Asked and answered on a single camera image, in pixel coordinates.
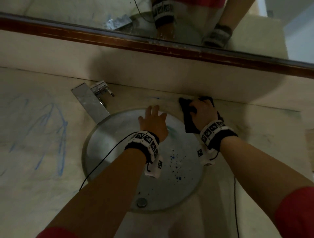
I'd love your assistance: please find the person's right hand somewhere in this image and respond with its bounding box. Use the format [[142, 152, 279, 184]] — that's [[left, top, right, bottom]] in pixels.
[[189, 99, 218, 134]]

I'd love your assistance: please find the person's left hand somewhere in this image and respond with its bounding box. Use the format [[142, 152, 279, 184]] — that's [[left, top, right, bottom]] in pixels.
[[138, 105, 169, 143]]

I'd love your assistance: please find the black cloth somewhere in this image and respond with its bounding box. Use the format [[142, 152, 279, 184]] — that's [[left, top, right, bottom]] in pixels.
[[179, 96, 224, 134]]

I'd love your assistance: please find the person's right forearm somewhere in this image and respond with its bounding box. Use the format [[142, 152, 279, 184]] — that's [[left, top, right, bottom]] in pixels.
[[219, 136, 313, 216]]

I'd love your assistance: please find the person's left forearm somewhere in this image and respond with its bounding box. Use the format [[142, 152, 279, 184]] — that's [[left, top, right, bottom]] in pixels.
[[46, 148, 148, 238]]

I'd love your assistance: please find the white oval sink basin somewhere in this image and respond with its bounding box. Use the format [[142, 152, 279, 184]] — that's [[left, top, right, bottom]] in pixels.
[[81, 108, 205, 213]]

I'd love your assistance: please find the black wristband with white markers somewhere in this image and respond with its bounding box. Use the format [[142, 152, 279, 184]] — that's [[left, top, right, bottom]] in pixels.
[[124, 130, 160, 164], [199, 119, 238, 150]]

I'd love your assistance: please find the chrome faucet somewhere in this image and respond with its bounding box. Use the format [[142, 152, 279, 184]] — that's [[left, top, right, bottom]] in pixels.
[[71, 80, 115, 124]]

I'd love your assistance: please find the wood framed mirror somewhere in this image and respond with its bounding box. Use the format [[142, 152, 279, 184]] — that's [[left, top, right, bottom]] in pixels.
[[0, 0, 314, 79]]

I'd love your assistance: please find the red shirt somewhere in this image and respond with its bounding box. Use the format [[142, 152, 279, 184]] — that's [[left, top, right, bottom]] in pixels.
[[35, 186, 314, 238]]

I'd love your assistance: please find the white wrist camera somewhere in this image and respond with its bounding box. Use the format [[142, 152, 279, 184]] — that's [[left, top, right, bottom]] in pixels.
[[144, 154, 164, 179], [197, 146, 219, 166]]

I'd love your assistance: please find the black cable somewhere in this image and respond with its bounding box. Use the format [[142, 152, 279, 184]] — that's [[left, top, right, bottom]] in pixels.
[[78, 131, 138, 192], [233, 176, 240, 238]]

